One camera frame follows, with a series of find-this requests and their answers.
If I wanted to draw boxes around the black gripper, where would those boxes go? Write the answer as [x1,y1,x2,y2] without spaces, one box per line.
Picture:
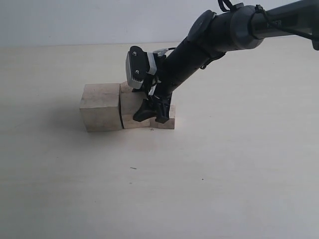
[133,47,197,124]

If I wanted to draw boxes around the smallest wooden cube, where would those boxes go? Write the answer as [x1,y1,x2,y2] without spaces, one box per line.
[150,105,176,129]

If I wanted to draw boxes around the second largest wooden cube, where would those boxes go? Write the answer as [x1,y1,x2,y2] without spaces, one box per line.
[120,92,150,129]

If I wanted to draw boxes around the third largest wooden cube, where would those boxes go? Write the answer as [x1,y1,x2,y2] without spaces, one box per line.
[120,81,134,93]

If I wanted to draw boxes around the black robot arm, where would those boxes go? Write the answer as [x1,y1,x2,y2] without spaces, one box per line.
[126,0,319,123]

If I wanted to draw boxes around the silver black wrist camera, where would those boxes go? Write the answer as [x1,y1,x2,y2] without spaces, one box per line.
[125,46,169,91]

